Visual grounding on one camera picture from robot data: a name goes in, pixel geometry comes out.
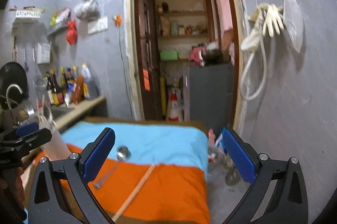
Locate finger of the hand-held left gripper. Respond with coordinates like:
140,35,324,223
16,128,52,153
15,121,40,137

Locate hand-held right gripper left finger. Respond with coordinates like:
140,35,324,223
28,127,116,224

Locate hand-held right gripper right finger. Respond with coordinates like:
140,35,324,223
222,128,309,224

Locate metal fork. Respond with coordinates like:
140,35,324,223
26,104,36,120

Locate white plastic utensil basket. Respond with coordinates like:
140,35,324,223
39,118,72,161

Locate round metal spoon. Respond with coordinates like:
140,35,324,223
94,145,132,190

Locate person's left forearm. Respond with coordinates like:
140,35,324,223
8,167,27,214

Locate glass jar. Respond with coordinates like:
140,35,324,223
225,161,242,187

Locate clear plastic bottle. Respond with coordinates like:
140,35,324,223
207,144,227,164

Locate blue and white carton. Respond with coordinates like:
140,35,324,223
215,128,227,149

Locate steel sink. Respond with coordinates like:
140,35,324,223
49,106,76,120

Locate steel faucet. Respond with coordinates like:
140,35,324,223
6,84,25,109

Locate dark pump bottle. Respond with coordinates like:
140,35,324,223
45,70,55,105

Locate dark bottle yellow label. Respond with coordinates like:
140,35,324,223
51,69,65,105

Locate blue and white bag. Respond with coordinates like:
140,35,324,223
64,85,75,105

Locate beige kitchen counter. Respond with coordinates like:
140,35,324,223
50,96,107,133

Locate black wok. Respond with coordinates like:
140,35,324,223
0,62,29,109

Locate blue and orange cloth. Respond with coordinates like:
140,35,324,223
22,121,211,224

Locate brown wooden table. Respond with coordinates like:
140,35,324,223
83,116,209,130

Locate orange-brown spice packet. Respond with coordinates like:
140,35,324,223
72,75,85,105

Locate grey small fridge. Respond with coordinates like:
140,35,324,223
187,62,235,127

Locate large oil jug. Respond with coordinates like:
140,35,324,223
81,64,93,100

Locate red and white canister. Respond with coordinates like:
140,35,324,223
167,86,183,122

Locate yellow tube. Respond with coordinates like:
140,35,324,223
160,77,167,115

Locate red plastic bag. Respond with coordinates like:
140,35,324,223
66,19,78,45

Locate dark metal bowl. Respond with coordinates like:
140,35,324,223
201,49,222,62

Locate red cloth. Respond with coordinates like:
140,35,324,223
189,46,208,63

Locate yellow-green packet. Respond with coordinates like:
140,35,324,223
51,10,60,27

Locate brown cutting board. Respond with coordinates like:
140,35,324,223
221,28,235,57

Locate red and white packet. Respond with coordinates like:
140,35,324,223
58,8,71,25

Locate cream rubber glove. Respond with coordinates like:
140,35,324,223
241,4,266,52
263,3,285,38

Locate green box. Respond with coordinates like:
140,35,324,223
160,50,180,61

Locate brown wooden door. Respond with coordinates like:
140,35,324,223
136,0,159,121

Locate clear bag dark contents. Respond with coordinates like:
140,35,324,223
74,0,101,22

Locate white mesh bag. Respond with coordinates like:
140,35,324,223
283,0,305,54

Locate wooden shelf unit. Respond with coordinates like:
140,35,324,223
155,0,211,62

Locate white wall utensil holder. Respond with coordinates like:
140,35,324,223
37,42,52,65

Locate white shower hose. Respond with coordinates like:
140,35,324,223
238,29,268,101

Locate thin white cable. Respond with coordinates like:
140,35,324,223
118,26,135,119

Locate grey wall rack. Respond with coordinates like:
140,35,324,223
47,24,70,36

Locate white wall basket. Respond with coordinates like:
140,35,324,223
12,7,46,25

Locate white wall socket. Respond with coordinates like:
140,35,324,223
97,17,108,31

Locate wooden door frame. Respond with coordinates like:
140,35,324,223
124,0,247,130

